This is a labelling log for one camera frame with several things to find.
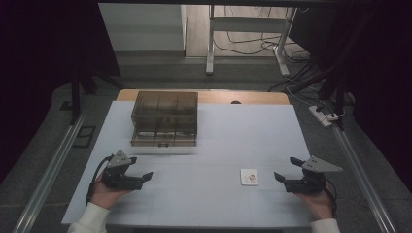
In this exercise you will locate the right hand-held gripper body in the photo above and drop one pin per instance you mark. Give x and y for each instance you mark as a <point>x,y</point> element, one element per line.
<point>311,179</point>

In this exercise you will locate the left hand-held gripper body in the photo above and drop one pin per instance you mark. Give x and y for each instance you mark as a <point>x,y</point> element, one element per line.
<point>120,176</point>

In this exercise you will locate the white printed card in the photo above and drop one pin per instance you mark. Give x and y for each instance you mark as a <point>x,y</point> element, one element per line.
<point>249,177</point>

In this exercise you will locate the transparent brown drawer box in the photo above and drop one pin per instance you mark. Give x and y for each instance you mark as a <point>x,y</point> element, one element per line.
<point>165,118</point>

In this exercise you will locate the person's left hand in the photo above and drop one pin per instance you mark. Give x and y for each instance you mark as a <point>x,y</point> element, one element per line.
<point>105,195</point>

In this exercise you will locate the person's right hand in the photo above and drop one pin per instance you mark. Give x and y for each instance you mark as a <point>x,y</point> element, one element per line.
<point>317,204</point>

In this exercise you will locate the white power strip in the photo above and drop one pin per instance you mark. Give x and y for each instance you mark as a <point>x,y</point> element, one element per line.
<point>319,116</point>

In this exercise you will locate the white table mat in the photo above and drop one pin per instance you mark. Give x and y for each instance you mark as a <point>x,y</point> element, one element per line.
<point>220,136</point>

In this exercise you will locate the wooden table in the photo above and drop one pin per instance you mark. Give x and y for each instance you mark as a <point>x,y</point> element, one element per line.
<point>259,97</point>

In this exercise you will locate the black tripod stand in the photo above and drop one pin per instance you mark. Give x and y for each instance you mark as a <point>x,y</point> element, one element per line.
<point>338,93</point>
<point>76,97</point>

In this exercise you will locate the white cabinet panel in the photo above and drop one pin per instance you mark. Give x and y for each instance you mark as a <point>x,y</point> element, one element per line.
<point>142,27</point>

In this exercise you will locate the black floor frame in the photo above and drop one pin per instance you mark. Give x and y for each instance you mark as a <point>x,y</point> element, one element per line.
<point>85,136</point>

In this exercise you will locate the metal floor rail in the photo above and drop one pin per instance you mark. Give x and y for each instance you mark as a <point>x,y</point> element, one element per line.
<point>366,181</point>
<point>48,176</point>

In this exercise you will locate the white desk frame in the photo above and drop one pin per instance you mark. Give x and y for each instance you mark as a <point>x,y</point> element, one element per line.
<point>246,24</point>

